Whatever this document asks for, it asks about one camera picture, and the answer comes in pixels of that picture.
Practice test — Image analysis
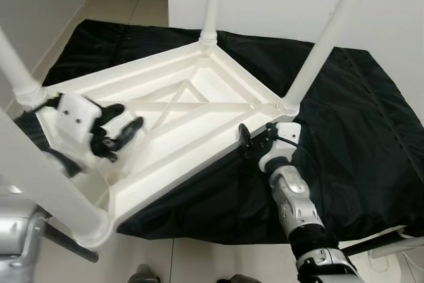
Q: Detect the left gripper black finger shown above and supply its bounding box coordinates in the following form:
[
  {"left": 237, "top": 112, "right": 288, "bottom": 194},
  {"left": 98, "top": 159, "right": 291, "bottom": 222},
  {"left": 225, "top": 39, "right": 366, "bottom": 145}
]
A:
[
  {"left": 99, "top": 103, "right": 127, "bottom": 127},
  {"left": 109, "top": 116, "right": 145, "bottom": 152}
]

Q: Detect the white plastic children table top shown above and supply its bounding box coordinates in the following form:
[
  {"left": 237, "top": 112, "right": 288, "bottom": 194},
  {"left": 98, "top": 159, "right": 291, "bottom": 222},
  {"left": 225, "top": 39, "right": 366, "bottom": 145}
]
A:
[{"left": 33, "top": 36, "right": 300, "bottom": 247}]

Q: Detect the black table cloth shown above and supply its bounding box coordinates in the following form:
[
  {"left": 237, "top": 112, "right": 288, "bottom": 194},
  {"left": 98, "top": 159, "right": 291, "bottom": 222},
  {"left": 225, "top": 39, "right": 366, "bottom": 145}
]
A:
[{"left": 13, "top": 19, "right": 424, "bottom": 244}]

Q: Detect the grey right robot foot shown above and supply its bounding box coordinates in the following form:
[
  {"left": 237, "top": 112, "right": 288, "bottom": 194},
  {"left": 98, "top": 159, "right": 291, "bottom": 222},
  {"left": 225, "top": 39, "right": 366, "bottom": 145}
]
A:
[{"left": 215, "top": 273, "right": 266, "bottom": 283}]

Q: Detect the grey robot foot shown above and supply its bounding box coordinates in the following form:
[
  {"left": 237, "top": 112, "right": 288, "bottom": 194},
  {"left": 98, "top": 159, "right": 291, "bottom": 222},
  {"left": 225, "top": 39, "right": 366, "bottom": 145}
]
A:
[
  {"left": 215, "top": 273, "right": 266, "bottom": 283},
  {"left": 129, "top": 264, "right": 160, "bottom": 283}
]

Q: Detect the grey left robot foot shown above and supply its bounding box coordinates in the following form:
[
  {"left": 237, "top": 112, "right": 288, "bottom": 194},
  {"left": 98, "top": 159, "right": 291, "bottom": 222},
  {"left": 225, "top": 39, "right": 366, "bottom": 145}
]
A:
[{"left": 129, "top": 264, "right": 160, "bottom": 283}]

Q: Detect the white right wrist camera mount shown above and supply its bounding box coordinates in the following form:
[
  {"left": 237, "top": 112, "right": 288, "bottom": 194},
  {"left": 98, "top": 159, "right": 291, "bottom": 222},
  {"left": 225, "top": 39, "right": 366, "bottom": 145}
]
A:
[{"left": 257, "top": 123, "right": 302, "bottom": 171}]

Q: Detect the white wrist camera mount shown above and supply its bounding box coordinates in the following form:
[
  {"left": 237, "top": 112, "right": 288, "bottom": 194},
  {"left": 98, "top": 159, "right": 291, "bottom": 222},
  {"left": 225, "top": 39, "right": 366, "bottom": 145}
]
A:
[
  {"left": 257, "top": 123, "right": 302, "bottom": 171},
  {"left": 56, "top": 94, "right": 103, "bottom": 161}
]

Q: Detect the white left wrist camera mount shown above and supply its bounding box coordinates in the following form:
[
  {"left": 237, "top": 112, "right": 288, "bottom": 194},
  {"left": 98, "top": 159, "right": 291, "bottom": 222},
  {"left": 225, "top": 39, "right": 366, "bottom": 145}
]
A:
[{"left": 56, "top": 94, "right": 103, "bottom": 161}]

